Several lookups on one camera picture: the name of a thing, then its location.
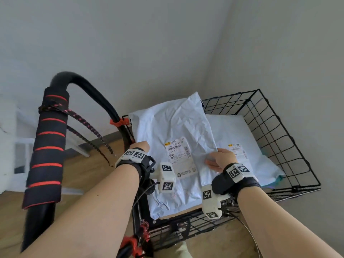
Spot person's left forearm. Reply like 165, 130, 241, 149
20, 164, 140, 258

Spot white marble-top side table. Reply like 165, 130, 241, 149
0, 94, 91, 196

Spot thin black camera cable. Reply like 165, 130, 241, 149
132, 182, 159, 210
224, 209, 261, 258

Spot person's right forearm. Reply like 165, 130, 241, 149
236, 186, 342, 258

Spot teal mailer parcel front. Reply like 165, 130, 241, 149
264, 173, 285, 188

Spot white wrist camera with markers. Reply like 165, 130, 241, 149
201, 184, 231, 219
150, 162, 177, 193

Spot black wrist strap white markers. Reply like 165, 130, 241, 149
115, 147, 156, 186
211, 163, 262, 202

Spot person's pale green garment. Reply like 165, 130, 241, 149
165, 240, 193, 258

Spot person's right hand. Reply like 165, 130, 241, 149
205, 148, 238, 174

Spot person's left hand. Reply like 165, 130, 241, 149
129, 141, 151, 153

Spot black wire cart basket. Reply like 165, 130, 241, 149
21, 71, 322, 258

